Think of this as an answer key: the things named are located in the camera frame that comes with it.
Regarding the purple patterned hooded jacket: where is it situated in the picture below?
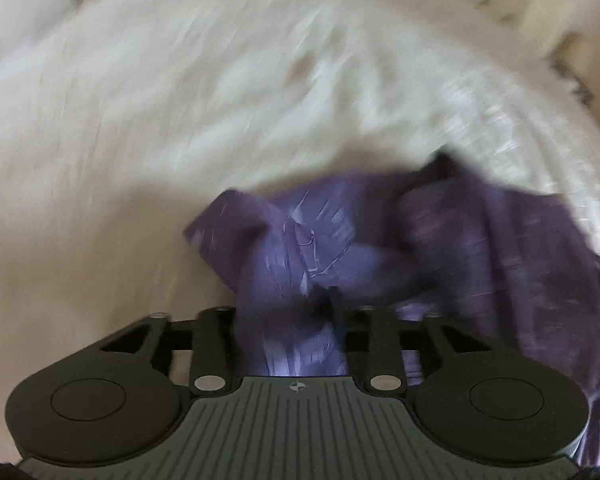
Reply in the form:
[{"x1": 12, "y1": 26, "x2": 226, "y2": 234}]
[{"x1": 182, "y1": 152, "x2": 600, "y2": 472}]

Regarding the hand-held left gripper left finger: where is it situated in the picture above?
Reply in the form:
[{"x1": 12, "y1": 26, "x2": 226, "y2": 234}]
[{"x1": 100, "y1": 306, "x2": 237, "y2": 394}]

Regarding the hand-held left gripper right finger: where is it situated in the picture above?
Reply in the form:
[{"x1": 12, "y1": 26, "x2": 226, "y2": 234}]
[{"x1": 347, "y1": 309, "x2": 487, "y2": 394}]

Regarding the white floral bedspread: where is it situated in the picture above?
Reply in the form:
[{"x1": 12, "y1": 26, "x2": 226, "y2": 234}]
[{"x1": 0, "y1": 0, "x2": 600, "y2": 466}]

